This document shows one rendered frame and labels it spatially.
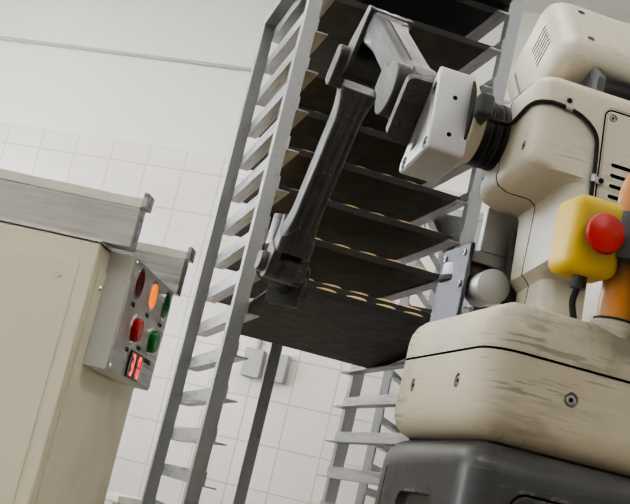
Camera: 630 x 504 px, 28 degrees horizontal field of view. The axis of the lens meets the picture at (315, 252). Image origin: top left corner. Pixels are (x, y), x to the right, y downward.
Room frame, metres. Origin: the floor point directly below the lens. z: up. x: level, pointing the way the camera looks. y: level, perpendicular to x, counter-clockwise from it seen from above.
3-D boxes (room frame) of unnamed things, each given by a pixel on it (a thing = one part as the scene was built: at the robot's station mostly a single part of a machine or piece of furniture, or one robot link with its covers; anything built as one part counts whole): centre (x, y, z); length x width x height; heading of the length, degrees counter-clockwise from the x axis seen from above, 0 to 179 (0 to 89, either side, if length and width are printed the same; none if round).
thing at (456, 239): (2.96, -0.22, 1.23); 0.64 x 0.03 x 0.03; 12
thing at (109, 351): (1.59, 0.20, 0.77); 0.24 x 0.04 x 0.14; 173
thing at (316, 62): (2.93, -0.03, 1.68); 0.60 x 0.40 x 0.02; 12
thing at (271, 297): (2.29, 0.05, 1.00); 0.07 x 0.07 x 0.10; 73
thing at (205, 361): (2.88, 0.16, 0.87); 0.64 x 0.03 x 0.03; 12
